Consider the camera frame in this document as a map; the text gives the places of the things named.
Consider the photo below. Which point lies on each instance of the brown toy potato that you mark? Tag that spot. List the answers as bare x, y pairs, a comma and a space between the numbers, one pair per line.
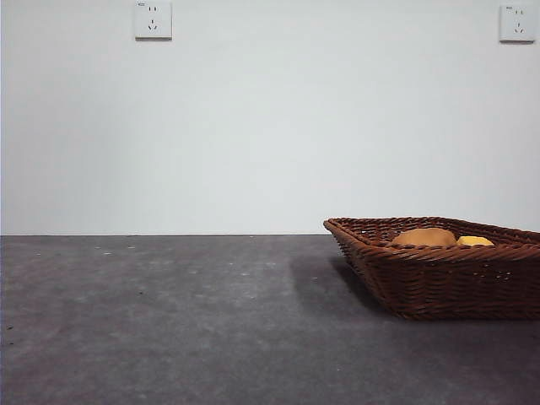
426, 237

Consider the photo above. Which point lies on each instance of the brown wicker basket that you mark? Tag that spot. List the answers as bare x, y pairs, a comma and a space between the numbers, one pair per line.
455, 278

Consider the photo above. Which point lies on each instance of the yellow bumpy toy vegetable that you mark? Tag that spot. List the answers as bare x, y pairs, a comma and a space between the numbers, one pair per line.
475, 241

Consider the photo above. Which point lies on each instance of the white wall socket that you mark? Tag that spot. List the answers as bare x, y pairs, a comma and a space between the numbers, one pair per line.
153, 21
514, 24

